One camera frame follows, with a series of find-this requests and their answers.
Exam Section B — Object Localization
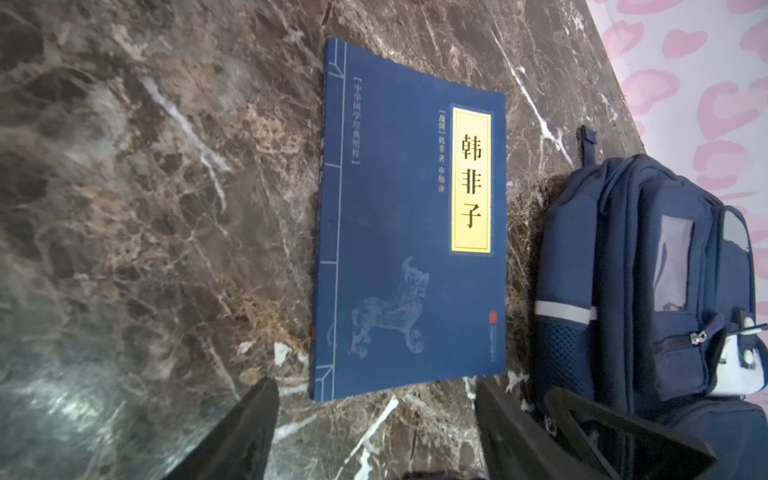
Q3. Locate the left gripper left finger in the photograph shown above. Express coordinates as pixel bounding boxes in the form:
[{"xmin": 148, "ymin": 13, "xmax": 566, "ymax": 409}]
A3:
[{"xmin": 166, "ymin": 377, "xmax": 280, "ymax": 479}]

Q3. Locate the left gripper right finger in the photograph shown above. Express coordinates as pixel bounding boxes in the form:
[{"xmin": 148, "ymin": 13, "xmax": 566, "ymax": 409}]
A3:
[{"xmin": 475, "ymin": 378, "xmax": 717, "ymax": 479}]

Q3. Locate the navy blue student backpack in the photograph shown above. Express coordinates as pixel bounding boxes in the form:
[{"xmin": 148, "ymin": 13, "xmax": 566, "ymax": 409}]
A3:
[{"xmin": 532, "ymin": 128, "xmax": 767, "ymax": 479}]

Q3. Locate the blue book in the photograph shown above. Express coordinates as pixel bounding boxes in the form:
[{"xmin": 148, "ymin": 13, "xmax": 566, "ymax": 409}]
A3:
[{"xmin": 309, "ymin": 38, "xmax": 507, "ymax": 402}]

